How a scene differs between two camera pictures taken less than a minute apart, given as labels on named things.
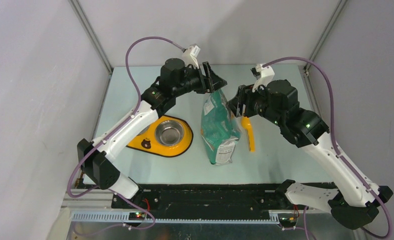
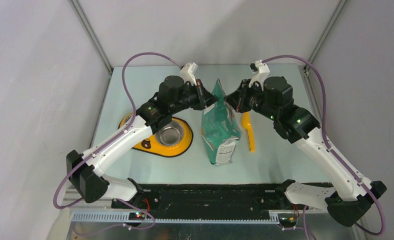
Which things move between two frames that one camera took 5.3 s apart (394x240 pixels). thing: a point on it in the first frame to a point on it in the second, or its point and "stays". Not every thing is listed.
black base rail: x=262 y=198 stays
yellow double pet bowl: x=168 y=135 stays
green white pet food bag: x=220 y=129 stays
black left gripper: x=214 y=82 to x=207 y=98
